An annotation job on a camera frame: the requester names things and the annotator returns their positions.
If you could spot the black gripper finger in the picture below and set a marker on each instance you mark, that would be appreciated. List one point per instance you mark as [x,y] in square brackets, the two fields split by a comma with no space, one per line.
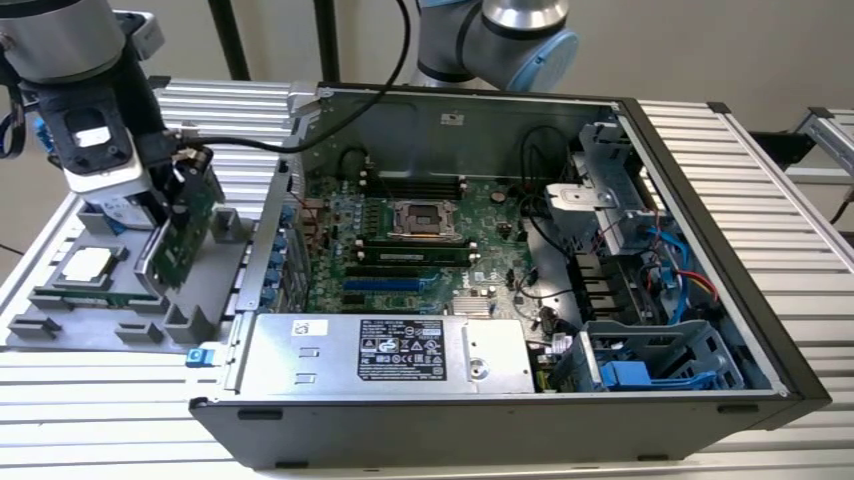
[182,190]

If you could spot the green graphics card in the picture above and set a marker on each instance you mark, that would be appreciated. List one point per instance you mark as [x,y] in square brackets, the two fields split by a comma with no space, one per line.
[180,250]

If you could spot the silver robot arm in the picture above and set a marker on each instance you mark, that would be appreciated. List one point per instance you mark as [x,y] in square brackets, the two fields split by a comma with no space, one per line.
[60,40]

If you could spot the black table corner cap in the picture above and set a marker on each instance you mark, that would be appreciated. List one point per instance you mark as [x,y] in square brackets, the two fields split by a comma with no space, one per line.
[162,82]
[719,107]

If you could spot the hard disk in blue carrier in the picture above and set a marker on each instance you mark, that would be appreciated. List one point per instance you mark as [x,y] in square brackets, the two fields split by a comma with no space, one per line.
[123,210]

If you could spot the black stand pole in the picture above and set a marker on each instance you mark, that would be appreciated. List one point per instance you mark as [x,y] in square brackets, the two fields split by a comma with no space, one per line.
[327,30]
[234,50]

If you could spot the silver CPU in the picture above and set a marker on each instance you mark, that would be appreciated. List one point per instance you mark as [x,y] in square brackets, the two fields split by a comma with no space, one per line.
[90,265]

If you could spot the green RAM stick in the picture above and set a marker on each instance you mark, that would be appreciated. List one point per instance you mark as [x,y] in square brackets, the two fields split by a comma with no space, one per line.
[127,298]

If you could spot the grey parts rack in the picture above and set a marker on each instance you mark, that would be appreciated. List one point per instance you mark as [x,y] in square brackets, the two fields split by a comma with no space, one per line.
[87,325]

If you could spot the small blue case clip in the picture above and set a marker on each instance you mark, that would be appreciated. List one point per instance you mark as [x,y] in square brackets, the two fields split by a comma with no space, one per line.
[196,356]

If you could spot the RAM stick with white label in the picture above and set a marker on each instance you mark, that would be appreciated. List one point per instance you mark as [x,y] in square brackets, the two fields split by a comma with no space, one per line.
[403,256]

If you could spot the blue expansion slot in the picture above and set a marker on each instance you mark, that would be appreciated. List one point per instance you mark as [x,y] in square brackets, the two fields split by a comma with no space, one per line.
[387,286]

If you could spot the CPU socket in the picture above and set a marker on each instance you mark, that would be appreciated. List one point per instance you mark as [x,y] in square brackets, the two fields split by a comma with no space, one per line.
[443,220]

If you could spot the silver power supply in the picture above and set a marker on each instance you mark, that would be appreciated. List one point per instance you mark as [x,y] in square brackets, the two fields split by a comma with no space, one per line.
[334,360]

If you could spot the round coin cell battery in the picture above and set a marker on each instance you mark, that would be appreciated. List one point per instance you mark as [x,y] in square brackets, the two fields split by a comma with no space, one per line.
[498,194]

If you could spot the green motherboard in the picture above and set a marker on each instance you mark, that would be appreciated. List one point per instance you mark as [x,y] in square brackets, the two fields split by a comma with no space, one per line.
[494,235]

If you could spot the silver finned heatsink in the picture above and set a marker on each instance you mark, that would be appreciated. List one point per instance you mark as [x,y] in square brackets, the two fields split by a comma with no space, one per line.
[474,305]

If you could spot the open grey PC case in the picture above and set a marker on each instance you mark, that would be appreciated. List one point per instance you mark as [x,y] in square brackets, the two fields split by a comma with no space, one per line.
[467,435]

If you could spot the blue disk bay latch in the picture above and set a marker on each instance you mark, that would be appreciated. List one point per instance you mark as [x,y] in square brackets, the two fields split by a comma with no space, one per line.
[623,375]

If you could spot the grey disk bay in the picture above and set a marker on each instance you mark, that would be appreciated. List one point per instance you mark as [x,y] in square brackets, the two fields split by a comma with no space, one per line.
[667,337]

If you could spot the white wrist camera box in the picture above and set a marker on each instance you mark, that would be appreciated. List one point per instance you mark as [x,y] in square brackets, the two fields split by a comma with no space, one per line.
[107,175]

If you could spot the grey camera box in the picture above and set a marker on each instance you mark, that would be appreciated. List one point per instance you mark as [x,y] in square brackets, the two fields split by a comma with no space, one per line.
[143,35]

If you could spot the black table bracket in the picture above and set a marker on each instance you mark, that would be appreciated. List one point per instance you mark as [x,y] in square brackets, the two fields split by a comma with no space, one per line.
[781,147]

